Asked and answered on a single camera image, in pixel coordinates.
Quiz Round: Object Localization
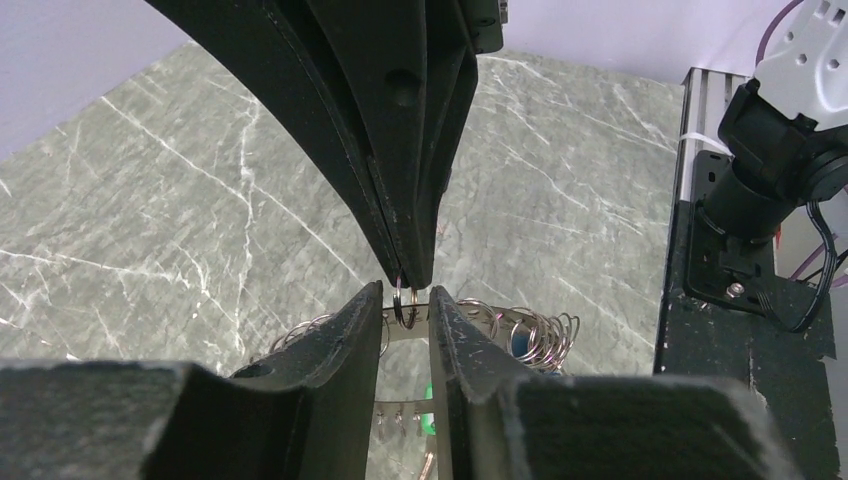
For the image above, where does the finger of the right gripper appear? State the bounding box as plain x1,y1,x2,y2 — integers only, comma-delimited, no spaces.
151,1,401,281

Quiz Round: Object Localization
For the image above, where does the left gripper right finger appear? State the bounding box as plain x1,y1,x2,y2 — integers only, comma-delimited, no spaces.
429,286,802,479

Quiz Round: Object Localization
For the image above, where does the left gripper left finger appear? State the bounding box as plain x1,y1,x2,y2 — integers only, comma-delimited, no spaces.
1,282,383,479

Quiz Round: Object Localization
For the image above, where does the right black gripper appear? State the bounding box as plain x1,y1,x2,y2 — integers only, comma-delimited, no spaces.
309,0,509,289

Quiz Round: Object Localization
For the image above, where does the metal disc with keyrings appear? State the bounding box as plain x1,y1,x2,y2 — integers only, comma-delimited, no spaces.
267,275,582,480

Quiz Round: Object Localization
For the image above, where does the green key tag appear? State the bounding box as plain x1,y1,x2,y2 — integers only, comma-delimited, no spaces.
419,384,436,436

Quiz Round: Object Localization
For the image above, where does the blue key tag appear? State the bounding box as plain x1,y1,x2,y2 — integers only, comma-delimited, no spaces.
510,332,564,376

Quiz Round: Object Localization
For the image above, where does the black base beam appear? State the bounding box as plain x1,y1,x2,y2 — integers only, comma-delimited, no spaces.
653,66,843,480

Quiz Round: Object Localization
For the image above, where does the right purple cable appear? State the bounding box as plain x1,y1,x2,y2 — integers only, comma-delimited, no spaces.
755,0,848,289

